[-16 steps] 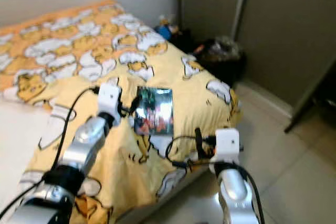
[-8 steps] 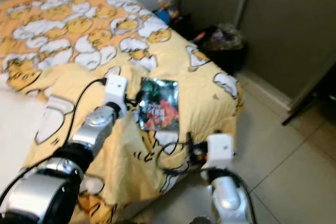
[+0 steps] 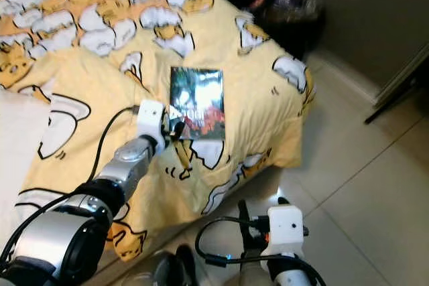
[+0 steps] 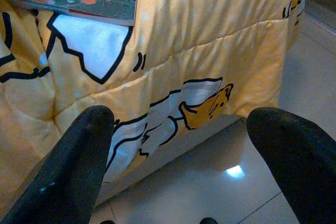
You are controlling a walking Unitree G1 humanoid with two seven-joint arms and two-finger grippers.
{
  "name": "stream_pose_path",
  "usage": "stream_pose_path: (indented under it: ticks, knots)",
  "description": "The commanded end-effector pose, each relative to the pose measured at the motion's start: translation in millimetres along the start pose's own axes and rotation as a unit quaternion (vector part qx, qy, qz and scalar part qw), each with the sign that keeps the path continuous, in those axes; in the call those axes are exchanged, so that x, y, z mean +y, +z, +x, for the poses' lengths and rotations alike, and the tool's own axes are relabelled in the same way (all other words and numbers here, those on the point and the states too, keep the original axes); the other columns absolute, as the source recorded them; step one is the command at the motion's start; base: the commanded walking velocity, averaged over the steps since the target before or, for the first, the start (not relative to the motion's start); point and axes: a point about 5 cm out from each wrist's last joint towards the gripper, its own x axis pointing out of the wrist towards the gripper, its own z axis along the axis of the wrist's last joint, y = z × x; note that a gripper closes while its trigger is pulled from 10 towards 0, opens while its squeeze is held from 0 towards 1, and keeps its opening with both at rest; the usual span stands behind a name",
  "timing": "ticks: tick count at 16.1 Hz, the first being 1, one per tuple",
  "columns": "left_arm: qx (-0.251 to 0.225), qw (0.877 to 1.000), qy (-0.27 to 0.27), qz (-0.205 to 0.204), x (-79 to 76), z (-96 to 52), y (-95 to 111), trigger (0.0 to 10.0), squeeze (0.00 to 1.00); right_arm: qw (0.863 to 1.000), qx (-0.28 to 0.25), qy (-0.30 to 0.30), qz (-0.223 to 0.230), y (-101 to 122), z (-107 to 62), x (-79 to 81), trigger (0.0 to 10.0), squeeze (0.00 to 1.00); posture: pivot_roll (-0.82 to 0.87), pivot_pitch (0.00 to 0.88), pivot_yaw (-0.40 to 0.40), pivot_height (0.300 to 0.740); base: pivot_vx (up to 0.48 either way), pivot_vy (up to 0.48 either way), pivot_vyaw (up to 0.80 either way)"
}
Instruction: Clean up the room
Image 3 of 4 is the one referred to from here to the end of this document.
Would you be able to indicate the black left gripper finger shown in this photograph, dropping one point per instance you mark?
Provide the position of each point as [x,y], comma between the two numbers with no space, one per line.
[178,136]
[179,125]

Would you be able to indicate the dark glossy cover book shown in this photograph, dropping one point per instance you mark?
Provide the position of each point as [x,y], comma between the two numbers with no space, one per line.
[201,95]

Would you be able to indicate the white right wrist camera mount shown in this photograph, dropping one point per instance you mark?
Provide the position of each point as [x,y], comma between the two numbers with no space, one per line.
[285,229]

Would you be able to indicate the black plastic bag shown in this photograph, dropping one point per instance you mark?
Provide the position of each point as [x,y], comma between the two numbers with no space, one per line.
[295,28]

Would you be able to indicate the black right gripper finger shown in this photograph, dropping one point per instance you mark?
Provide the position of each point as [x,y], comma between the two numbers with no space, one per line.
[282,201]
[245,222]

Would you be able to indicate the yellow cartoon egg blanket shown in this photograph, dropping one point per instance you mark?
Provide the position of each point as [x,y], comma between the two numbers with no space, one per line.
[120,58]

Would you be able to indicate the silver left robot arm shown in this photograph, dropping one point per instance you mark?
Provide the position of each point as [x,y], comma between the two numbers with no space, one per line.
[67,232]

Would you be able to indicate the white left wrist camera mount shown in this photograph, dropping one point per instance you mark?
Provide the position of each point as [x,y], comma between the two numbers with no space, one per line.
[151,122]

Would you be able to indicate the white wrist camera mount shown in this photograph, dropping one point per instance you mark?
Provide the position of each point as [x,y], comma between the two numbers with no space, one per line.
[151,122]
[285,229]

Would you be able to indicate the black metal rack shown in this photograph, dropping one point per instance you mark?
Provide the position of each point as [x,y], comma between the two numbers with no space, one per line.
[385,108]

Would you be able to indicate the grey robot leg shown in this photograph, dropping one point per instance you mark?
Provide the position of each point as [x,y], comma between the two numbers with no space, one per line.
[184,266]

